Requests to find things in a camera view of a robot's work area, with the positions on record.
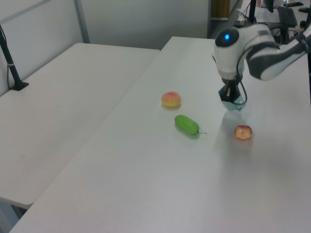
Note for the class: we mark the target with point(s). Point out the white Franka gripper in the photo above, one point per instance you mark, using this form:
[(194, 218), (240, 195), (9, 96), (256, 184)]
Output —
[(229, 71)]

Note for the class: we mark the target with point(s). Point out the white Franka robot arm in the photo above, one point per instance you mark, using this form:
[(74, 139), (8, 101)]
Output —
[(269, 60)]

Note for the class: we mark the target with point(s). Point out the red wax apple fruit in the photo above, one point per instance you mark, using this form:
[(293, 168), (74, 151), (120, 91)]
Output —
[(243, 132)]

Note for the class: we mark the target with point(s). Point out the green toy cucumber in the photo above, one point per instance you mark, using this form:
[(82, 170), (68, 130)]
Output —
[(186, 124)]

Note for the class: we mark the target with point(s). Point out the orange pink toy peach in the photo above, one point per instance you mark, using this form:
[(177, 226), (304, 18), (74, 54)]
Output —
[(171, 99)]

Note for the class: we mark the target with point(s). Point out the black monitor stand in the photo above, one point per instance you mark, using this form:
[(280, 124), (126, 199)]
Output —
[(253, 11)]

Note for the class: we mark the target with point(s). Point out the brown wooden panel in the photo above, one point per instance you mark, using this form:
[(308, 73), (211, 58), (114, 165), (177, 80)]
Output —
[(219, 8)]

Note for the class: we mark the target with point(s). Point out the black keyboard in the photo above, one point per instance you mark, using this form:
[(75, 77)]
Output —
[(288, 15)]

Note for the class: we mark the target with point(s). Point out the black computer mouse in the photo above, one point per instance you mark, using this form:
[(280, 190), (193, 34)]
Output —
[(303, 9)]

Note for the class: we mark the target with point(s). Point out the white side table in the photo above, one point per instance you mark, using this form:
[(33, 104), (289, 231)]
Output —
[(60, 109)]

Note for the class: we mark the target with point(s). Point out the grey partition post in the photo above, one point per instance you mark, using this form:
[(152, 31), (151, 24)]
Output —
[(82, 21)]

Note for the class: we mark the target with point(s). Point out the black camera pole with base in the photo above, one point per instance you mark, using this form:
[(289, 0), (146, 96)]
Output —
[(11, 65)]

